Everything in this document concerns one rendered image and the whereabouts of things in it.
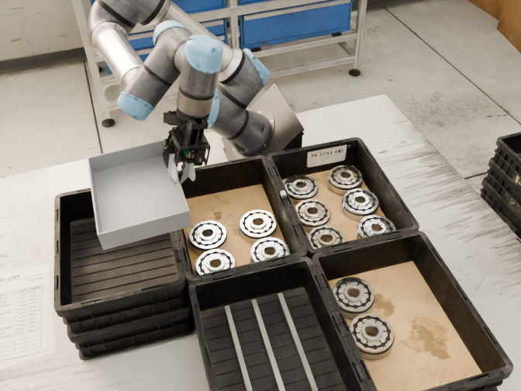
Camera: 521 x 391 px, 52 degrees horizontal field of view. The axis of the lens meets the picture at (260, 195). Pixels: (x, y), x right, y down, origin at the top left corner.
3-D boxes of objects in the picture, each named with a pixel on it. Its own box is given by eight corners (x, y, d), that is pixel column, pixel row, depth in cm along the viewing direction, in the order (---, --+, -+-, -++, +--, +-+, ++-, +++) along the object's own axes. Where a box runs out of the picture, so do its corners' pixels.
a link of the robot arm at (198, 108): (174, 81, 112) (210, 83, 116) (171, 101, 115) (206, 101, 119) (184, 100, 107) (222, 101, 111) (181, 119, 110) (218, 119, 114)
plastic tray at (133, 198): (91, 172, 136) (86, 157, 132) (169, 153, 139) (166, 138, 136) (103, 250, 117) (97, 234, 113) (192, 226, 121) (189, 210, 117)
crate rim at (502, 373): (308, 261, 131) (309, 254, 129) (420, 235, 136) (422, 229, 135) (377, 416, 103) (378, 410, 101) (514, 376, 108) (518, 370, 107)
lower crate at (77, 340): (76, 248, 163) (65, 221, 154) (174, 228, 168) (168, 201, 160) (79, 365, 135) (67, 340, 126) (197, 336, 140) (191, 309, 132)
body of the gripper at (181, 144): (174, 169, 116) (182, 122, 109) (163, 147, 122) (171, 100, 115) (207, 167, 120) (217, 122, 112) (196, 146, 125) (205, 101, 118)
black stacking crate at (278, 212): (170, 203, 160) (163, 174, 152) (264, 184, 166) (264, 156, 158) (193, 311, 133) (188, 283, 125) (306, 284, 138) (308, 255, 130)
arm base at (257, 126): (232, 140, 187) (211, 127, 181) (260, 108, 183) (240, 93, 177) (246, 164, 176) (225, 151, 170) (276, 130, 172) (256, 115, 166)
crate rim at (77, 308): (56, 200, 148) (54, 194, 147) (164, 179, 154) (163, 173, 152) (56, 319, 120) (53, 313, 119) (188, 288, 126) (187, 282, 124)
